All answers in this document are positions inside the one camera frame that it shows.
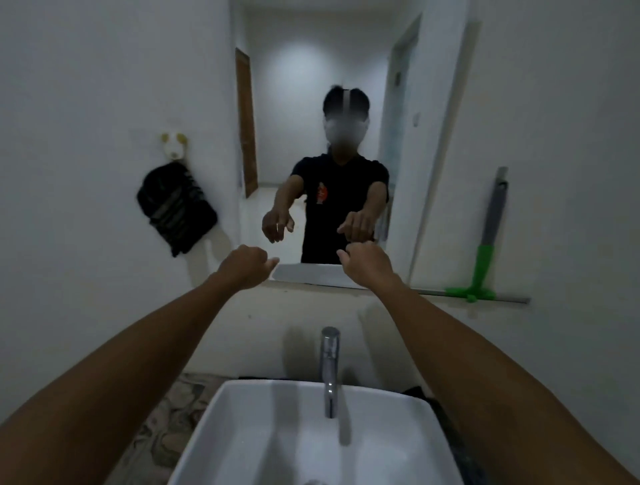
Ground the person's right hand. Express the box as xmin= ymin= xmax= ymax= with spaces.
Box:
xmin=336 ymin=241 xmax=404 ymax=290

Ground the person's left hand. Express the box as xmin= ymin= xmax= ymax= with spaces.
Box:
xmin=215 ymin=244 xmax=280 ymax=291

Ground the person's left forearm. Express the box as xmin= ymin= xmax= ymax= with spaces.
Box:
xmin=0 ymin=273 xmax=247 ymax=485

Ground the person's right forearm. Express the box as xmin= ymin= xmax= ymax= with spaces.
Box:
xmin=366 ymin=279 xmax=640 ymax=485

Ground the chrome faucet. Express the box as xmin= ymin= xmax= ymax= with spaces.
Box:
xmin=320 ymin=327 xmax=342 ymax=420

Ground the black striped cloth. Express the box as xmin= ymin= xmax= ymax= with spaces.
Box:
xmin=136 ymin=162 xmax=219 ymax=258

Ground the green and grey squeegee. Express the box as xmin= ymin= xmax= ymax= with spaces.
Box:
xmin=414 ymin=166 xmax=531 ymax=304

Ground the white sink basin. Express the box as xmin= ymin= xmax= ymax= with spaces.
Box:
xmin=167 ymin=379 xmax=464 ymax=485

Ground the animal-shaped wall hook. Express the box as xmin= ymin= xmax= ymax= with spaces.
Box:
xmin=159 ymin=131 xmax=189 ymax=164

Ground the wall mirror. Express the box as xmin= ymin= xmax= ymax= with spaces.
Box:
xmin=229 ymin=0 xmax=474 ymax=292

